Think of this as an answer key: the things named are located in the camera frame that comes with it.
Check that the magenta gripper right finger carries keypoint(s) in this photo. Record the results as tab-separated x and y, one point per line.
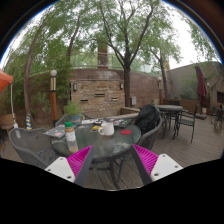
151	166

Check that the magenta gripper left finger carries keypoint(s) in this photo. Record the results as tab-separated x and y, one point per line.
75	167

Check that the clear bottle with green cap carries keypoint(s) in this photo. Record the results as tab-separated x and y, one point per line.
71	137

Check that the grey wicker chair right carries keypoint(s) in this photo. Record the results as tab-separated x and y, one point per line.
147	140

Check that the grey wicker chair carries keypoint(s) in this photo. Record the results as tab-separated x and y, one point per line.
33	146
147	140

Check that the round glass patio table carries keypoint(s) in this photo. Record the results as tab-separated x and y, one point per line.
108	148

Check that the grey laptop with stickers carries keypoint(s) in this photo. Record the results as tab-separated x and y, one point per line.
57	132

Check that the grey wicker chair left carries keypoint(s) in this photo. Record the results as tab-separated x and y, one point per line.
33	146

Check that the red round coaster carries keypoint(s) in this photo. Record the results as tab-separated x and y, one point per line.
126	132

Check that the yellow small object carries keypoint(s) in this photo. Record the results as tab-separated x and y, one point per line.
96	127

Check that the black backpack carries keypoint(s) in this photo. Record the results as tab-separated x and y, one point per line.
148	118

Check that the white ceramic mug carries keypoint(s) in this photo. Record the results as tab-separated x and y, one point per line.
106	129

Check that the potted green plant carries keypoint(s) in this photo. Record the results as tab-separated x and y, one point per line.
73	110

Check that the open magazine on table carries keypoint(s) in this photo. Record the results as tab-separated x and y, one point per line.
118	123

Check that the black metal chair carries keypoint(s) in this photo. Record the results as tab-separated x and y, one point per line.
185	118

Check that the dark round table behind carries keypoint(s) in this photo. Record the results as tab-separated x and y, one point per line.
166	112

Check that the closed maroon patio umbrella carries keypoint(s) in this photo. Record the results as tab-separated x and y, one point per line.
202	92

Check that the orange canopy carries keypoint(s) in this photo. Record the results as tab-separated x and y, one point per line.
5	80

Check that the wooden lamp post with globe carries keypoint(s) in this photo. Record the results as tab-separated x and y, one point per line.
53	104

